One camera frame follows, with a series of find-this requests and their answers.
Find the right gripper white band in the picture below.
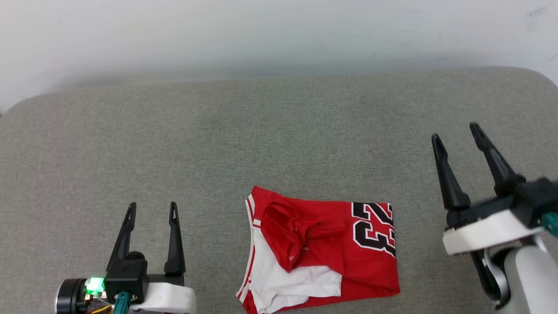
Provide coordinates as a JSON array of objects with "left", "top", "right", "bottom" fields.
[{"left": 431, "top": 123, "right": 544, "bottom": 256}]

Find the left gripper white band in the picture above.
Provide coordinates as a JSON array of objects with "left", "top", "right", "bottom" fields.
[{"left": 106, "top": 201, "right": 197, "bottom": 314}]

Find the red basketball jersey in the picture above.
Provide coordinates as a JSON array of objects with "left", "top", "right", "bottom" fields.
[{"left": 235, "top": 185, "right": 401, "bottom": 314}]

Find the grey fabric sofa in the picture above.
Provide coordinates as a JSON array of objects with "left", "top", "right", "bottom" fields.
[{"left": 0, "top": 66, "right": 558, "bottom": 314}]

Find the teal plug with black cable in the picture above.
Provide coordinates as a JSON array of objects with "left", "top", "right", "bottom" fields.
[{"left": 112, "top": 292, "right": 132, "bottom": 314}]

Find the flat grey ribbon cable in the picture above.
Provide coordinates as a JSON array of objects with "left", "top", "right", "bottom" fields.
[{"left": 482, "top": 248, "right": 511, "bottom": 308}]

